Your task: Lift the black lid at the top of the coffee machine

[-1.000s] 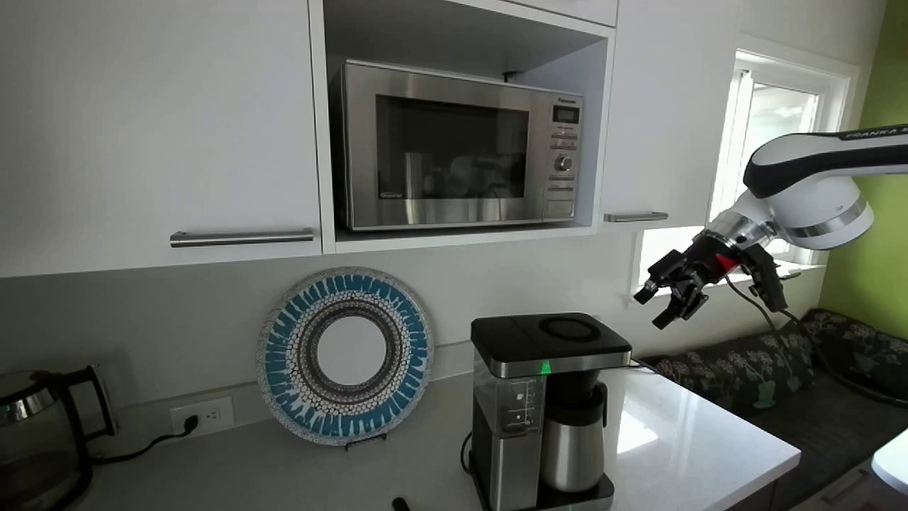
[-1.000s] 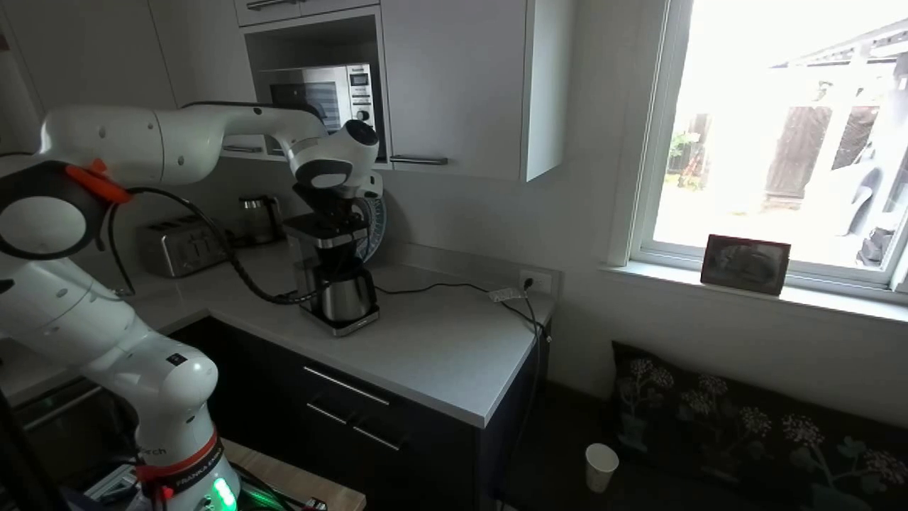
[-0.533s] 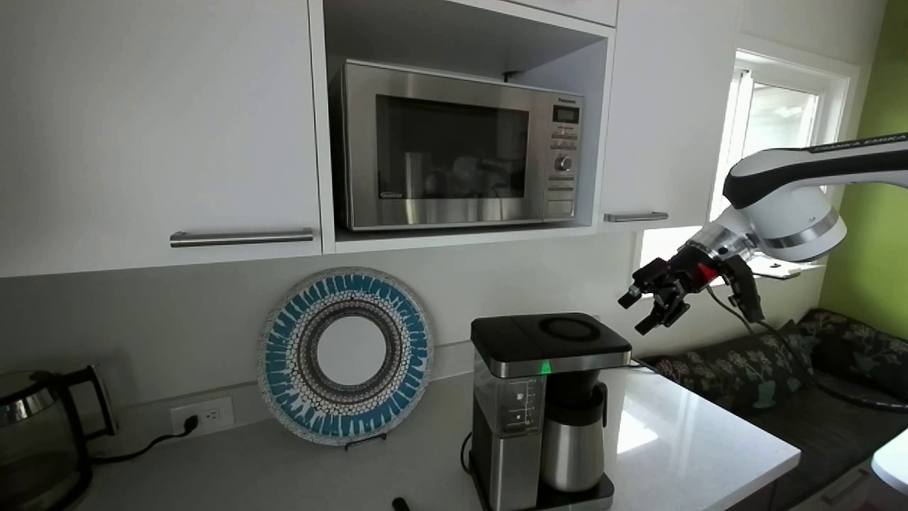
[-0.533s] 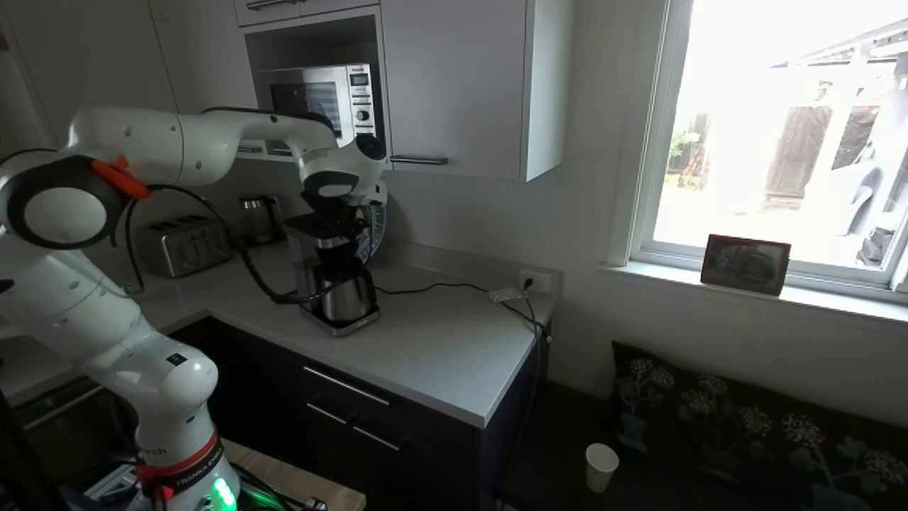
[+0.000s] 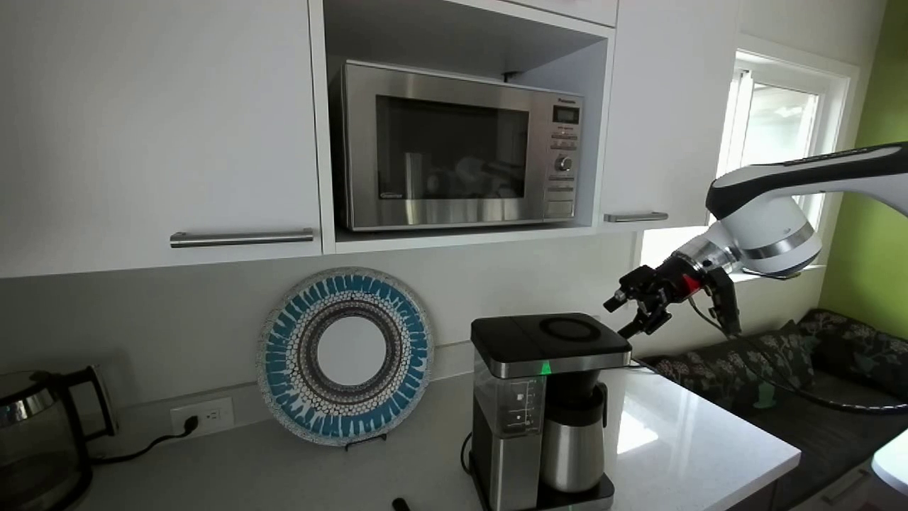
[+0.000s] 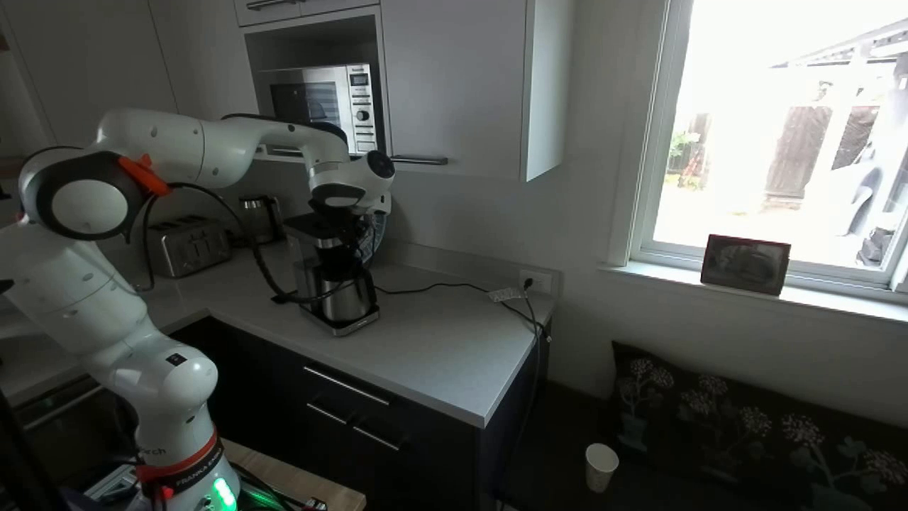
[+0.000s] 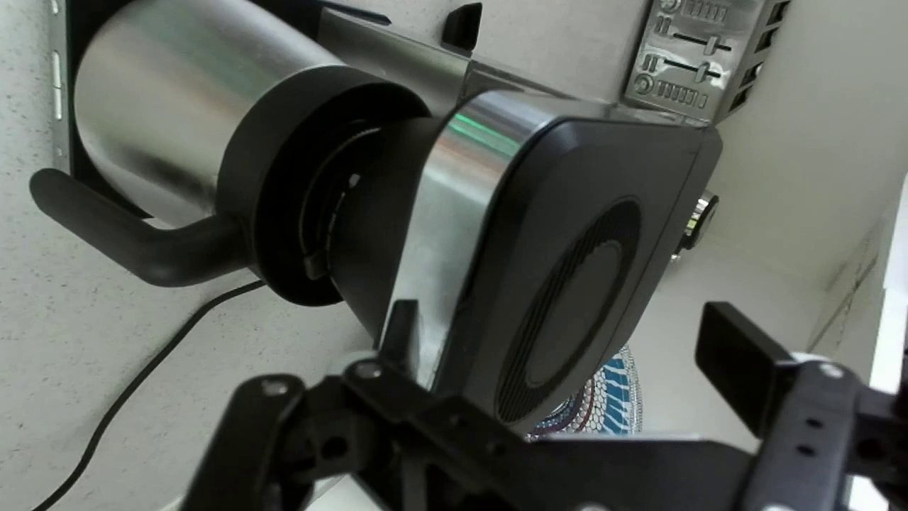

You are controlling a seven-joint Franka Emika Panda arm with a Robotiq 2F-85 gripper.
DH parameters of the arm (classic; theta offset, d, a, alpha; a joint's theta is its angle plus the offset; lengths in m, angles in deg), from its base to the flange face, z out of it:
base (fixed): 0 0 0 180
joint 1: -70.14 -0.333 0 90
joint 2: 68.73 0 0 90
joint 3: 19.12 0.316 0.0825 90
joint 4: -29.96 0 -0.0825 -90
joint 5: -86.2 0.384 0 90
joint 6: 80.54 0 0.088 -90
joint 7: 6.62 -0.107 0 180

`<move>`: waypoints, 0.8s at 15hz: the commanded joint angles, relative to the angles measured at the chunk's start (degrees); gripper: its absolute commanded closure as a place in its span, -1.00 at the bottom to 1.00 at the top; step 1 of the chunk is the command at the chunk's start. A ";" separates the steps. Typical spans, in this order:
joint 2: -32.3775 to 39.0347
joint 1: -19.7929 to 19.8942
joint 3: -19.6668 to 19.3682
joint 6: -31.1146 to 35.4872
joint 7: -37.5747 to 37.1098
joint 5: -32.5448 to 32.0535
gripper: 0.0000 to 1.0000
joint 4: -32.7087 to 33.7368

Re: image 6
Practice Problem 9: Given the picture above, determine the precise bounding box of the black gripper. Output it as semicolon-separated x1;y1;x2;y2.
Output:
358;198;390;269

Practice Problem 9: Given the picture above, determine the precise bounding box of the black steel coffee machine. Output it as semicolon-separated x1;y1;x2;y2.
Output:
281;182;382;341

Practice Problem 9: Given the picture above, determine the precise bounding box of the silver microwave oven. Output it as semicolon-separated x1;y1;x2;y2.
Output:
261;58;382;158

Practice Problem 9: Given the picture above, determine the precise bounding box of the silver toaster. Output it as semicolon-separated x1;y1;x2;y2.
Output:
146;213;236;281

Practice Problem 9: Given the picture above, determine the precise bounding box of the black drawer cabinet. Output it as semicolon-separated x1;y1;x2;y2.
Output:
168;314;546;511

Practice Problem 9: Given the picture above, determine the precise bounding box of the light wooden base board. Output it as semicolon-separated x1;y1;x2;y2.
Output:
224;440;369;511

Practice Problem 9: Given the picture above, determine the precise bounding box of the white paper cup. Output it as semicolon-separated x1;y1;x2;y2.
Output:
580;440;624;496

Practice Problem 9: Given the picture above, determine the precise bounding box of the dark appliance cabinet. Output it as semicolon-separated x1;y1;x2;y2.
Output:
14;374;136;479

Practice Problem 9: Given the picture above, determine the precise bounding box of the white framed window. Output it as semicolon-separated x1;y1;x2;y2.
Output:
624;0;908;305

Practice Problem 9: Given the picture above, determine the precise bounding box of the dark floral sofa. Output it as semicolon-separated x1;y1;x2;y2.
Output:
605;337;908;511

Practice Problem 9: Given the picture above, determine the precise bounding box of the silver wall cabinet handle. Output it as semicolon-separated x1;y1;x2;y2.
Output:
387;154;453;171

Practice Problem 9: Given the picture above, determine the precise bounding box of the coffee machine power cord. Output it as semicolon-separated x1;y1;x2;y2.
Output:
373;278;553;335

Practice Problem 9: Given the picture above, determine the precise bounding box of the black wall outlet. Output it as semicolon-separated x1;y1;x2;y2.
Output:
237;193;284;244

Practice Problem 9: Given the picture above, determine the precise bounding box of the long silver drawer handle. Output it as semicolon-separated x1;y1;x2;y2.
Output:
300;364;395;409

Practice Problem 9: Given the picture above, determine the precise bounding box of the white wall socket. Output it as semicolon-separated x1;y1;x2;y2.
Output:
517;266;555;297

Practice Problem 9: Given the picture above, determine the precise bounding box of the short silver drawer handle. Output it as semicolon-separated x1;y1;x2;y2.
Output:
348;423;403;457
300;401;351;427

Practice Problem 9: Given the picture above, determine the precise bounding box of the dark picture frame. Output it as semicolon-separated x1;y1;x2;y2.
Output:
697;232;795;297

